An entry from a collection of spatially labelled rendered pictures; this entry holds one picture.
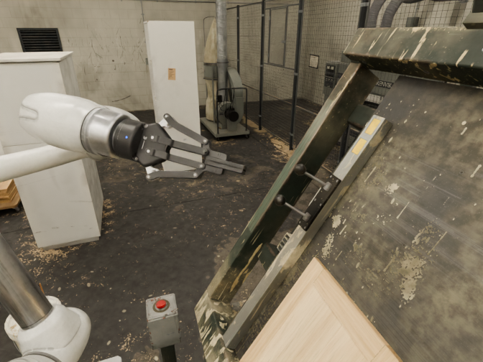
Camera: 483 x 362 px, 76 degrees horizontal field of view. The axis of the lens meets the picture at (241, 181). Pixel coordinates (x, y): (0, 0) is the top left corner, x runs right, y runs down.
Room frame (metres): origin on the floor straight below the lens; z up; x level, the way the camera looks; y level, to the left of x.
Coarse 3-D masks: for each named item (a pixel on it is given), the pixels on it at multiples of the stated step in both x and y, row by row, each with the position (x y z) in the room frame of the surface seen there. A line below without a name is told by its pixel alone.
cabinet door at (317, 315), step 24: (312, 264) 0.75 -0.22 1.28; (312, 288) 0.69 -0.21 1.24; (336, 288) 0.64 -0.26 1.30; (288, 312) 0.69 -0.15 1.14; (312, 312) 0.64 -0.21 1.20; (336, 312) 0.59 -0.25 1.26; (360, 312) 0.55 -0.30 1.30; (264, 336) 0.69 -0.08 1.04; (288, 336) 0.64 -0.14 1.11; (312, 336) 0.59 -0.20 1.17; (336, 336) 0.55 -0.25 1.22; (360, 336) 0.51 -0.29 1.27; (240, 360) 0.69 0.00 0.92; (264, 360) 0.63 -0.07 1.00; (288, 360) 0.58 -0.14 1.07; (312, 360) 0.54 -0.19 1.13; (336, 360) 0.50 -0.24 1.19; (360, 360) 0.47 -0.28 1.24; (384, 360) 0.44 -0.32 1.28
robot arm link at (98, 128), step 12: (96, 108) 0.57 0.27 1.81; (96, 120) 0.54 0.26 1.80; (108, 120) 0.54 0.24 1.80; (120, 120) 0.55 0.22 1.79; (84, 132) 0.53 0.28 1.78; (96, 132) 0.53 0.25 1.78; (108, 132) 0.52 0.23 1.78; (84, 144) 0.53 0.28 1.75; (96, 144) 0.52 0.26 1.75; (108, 144) 0.52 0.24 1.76; (108, 156) 0.53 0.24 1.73
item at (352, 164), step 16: (384, 128) 0.90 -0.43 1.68; (368, 144) 0.89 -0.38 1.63; (352, 160) 0.89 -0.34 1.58; (336, 176) 0.89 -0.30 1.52; (352, 176) 0.87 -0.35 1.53; (336, 192) 0.86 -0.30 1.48; (320, 224) 0.84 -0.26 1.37; (288, 240) 0.86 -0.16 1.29; (304, 240) 0.83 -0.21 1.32; (288, 256) 0.82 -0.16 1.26; (272, 272) 0.82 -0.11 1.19; (288, 272) 0.81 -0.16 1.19; (256, 288) 0.83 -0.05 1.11; (272, 288) 0.80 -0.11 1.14; (256, 304) 0.78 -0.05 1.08; (240, 320) 0.78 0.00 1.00; (224, 336) 0.78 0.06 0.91; (240, 336) 0.76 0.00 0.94
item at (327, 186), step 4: (300, 164) 0.90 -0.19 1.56; (296, 168) 0.89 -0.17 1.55; (300, 168) 0.89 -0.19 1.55; (304, 168) 0.89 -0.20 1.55; (296, 172) 0.89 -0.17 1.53; (300, 172) 0.88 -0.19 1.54; (304, 172) 0.89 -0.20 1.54; (308, 176) 0.89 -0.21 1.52; (312, 176) 0.89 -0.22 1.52; (316, 180) 0.88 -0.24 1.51; (320, 180) 0.88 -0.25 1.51; (324, 184) 0.88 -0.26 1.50; (328, 184) 0.87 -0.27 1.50; (324, 188) 0.87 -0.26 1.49; (328, 188) 0.87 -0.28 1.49
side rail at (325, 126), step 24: (360, 72) 1.15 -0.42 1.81; (336, 96) 1.14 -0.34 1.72; (360, 96) 1.15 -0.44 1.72; (336, 120) 1.13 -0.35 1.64; (312, 144) 1.10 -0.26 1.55; (288, 168) 1.10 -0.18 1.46; (312, 168) 1.10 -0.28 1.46; (288, 192) 1.07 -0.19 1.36; (264, 216) 1.04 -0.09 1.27; (240, 240) 1.05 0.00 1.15; (264, 240) 1.05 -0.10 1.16; (240, 264) 1.01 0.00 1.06; (216, 288) 0.98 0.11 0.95
